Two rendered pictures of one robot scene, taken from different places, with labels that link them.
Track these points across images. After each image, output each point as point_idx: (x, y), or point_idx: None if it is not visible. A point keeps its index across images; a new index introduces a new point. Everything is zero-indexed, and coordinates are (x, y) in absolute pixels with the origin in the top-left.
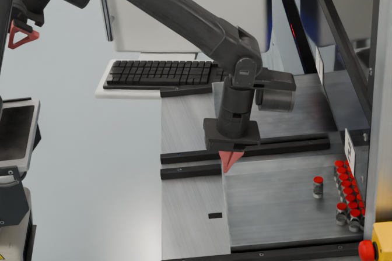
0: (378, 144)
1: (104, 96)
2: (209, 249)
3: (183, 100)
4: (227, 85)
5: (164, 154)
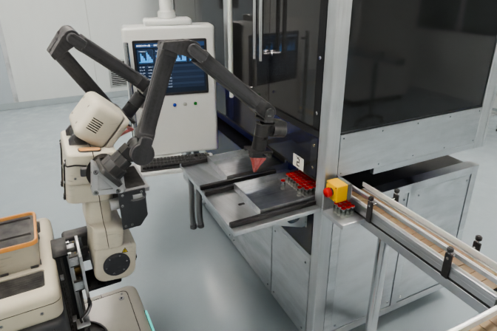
0: (327, 141)
1: (143, 176)
2: (247, 216)
3: (194, 166)
4: (259, 124)
5: (202, 185)
